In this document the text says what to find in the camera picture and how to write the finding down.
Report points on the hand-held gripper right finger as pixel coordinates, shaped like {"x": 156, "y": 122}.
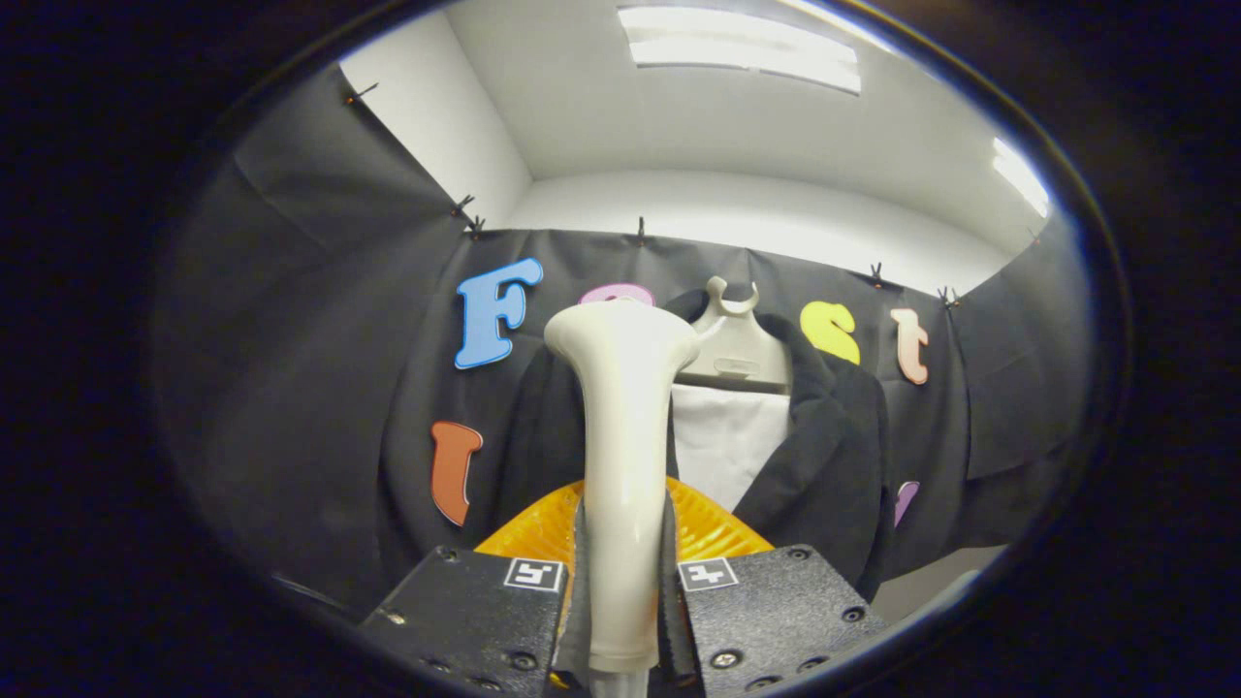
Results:
{"x": 671, "y": 620}

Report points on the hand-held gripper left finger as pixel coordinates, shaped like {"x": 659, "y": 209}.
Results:
{"x": 574, "y": 620}

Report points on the white shirt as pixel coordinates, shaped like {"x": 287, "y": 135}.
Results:
{"x": 727, "y": 446}

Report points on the white garment steamer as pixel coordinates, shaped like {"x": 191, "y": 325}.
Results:
{"x": 625, "y": 436}

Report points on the black jacket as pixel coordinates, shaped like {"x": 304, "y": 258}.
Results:
{"x": 834, "y": 465}

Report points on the white clothes hanger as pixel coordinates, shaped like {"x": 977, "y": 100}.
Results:
{"x": 737, "y": 344}

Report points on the grey cabinet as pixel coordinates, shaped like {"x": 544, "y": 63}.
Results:
{"x": 931, "y": 582}

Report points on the black backdrop cloth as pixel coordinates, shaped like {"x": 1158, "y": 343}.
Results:
{"x": 310, "y": 339}

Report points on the ceiling light panel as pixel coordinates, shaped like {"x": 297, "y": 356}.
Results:
{"x": 1023, "y": 174}
{"x": 737, "y": 48}

